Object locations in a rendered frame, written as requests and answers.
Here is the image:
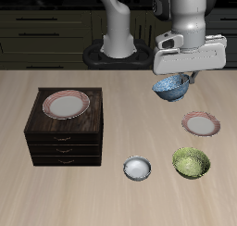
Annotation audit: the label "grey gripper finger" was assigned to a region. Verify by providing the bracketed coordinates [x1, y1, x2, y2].
[189, 69, 200, 85]
[178, 73, 189, 83]

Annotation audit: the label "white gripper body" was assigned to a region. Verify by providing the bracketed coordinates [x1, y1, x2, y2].
[152, 34, 228, 76]

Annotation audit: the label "blue bowl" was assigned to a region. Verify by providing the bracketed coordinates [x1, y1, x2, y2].
[151, 74, 191, 103]

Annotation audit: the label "green bowl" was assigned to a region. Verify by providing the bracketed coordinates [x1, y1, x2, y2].
[171, 146, 211, 180]

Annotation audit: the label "red rimmed white plate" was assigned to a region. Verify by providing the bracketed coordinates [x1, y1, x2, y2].
[42, 89, 91, 120]
[181, 110, 221, 138]

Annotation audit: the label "small white fluted dish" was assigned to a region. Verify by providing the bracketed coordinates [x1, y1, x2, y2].
[122, 156, 153, 182]

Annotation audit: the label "dark wooden cabinet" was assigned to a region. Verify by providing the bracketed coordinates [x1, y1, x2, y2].
[23, 87, 104, 168]

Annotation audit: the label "dark kitchen cupboards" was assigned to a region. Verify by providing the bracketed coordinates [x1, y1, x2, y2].
[0, 8, 237, 71]

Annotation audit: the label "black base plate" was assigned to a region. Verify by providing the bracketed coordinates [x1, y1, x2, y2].
[81, 38, 155, 67]

